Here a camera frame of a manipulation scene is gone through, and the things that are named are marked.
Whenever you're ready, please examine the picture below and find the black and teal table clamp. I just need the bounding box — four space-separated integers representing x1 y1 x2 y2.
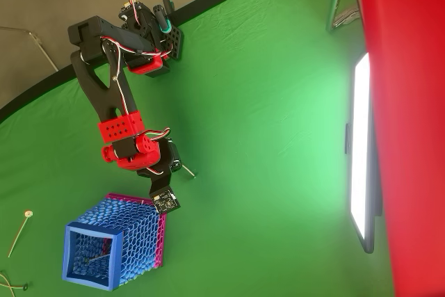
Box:
152 0 175 36

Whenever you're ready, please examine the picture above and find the small camera circuit board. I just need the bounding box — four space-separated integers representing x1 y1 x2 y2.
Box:
149 186 182 216

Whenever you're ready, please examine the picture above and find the large red blurred object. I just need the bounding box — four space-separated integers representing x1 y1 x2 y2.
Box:
354 0 445 297

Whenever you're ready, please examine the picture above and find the white LED light panel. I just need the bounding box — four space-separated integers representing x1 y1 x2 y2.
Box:
343 51 383 255

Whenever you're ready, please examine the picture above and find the blue and magenta mesh basket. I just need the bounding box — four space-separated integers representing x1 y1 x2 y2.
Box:
62 192 168 291

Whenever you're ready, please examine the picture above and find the thin grey metal frame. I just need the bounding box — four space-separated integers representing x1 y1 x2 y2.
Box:
0 26 60 73

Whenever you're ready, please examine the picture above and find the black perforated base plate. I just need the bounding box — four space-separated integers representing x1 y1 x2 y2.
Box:
161 24 186 63

